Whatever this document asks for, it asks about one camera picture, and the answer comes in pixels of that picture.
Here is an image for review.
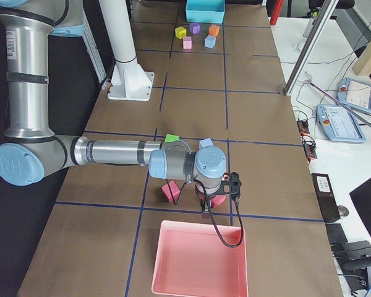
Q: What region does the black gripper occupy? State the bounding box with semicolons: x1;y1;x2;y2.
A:
195;185;220;218

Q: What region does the light blue foam block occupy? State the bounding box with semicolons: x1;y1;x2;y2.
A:
198;138;214;149
204;35;216;49

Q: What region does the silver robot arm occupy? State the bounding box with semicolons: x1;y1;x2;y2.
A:
0;1;229;213

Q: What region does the crimson foam block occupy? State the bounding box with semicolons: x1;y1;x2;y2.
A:
161;181;180;203
211;195;226;208

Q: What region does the pink plastic bin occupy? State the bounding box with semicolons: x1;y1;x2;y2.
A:
151;220;249;296

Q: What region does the green foam block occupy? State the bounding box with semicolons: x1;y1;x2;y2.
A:
164;134;179;143

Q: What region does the black box with label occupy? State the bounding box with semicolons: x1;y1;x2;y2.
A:
311;173;340;223

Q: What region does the near teach pendant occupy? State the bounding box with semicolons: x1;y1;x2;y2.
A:
316;104;366;144

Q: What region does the teach pendant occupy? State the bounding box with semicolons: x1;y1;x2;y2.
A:
316;104;366;144
337;77;371;114

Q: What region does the pink foam block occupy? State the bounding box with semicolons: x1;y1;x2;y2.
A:
182;36;192;50

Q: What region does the yellow foam block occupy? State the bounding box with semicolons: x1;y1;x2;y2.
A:
174;26;187;40

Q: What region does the orange foam block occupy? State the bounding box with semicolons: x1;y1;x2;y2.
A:
208;25;220;37

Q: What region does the purple foam block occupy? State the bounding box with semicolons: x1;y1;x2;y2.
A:
189;22;200;35

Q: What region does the far teach pendant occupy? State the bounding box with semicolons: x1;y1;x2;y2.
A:
337;77;371;114

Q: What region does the blue plastic bin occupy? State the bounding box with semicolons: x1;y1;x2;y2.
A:
185;0;225;24

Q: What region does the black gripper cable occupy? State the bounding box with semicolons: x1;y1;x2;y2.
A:
172;180;245;249

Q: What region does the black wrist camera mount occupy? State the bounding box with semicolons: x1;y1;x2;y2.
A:
217;172;242;200

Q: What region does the white pedestal column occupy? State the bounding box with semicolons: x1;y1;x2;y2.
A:
99;0;155;101

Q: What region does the aluminium frame post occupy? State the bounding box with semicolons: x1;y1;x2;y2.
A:
283;0;339;96

